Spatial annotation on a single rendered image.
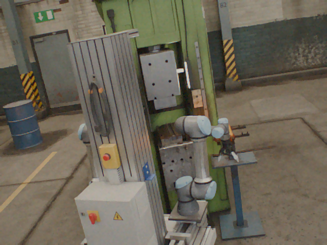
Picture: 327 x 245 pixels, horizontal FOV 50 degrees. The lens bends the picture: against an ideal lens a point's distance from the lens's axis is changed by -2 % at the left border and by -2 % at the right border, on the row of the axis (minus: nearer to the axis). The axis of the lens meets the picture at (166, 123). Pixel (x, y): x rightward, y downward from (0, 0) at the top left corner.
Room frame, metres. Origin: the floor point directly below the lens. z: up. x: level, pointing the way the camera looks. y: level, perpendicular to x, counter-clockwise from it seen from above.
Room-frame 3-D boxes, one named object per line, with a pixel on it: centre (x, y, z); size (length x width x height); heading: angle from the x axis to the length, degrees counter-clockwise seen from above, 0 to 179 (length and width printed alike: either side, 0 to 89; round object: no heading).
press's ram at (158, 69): (3.38, -0.05, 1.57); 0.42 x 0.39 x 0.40; 4
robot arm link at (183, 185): (2.12, -0.05, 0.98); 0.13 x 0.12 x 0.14; 60
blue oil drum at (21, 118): (7.13, 2.89, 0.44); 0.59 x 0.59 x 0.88
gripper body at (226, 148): (2.49, -0.41, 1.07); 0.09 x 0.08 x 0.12; 158
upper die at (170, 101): (3.38, -0.01, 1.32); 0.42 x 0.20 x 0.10; 4
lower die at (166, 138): (3.38, -0.01, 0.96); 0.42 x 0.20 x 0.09; 4
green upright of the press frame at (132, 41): (3.51, 0.29, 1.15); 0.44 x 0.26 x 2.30; 4
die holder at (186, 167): (3.39, -0.07, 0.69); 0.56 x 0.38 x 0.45; 4
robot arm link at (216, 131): (2.41, -0.35, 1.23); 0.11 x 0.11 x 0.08; 60
